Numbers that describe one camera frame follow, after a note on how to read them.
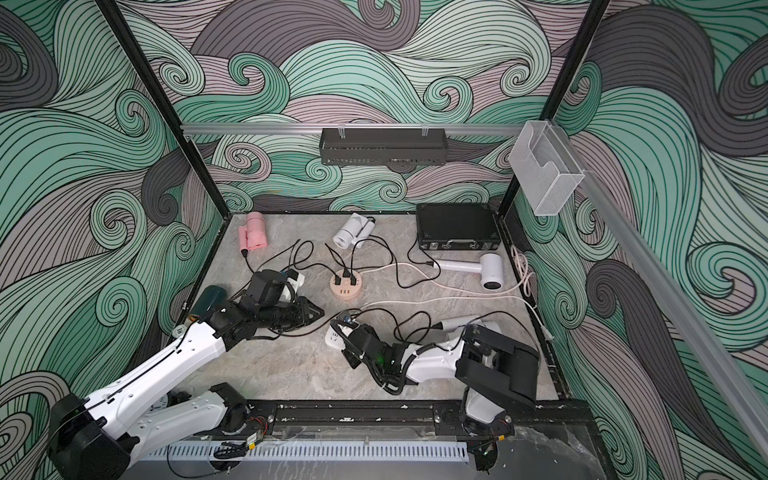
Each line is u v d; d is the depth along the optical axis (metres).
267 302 0.59
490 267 0.98
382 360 0.64
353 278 0.95
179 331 0.82
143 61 0.79
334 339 0.84
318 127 0.94
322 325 0.90
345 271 0.97
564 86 0.83
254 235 1.09
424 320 0.90
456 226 1.22
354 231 1.08
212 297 0.91
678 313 0.50
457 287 0.98
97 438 0.37
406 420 0.74
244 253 1.07
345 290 0.95
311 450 0.70
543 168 0.78
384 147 0.95
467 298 0.96
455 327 0.86
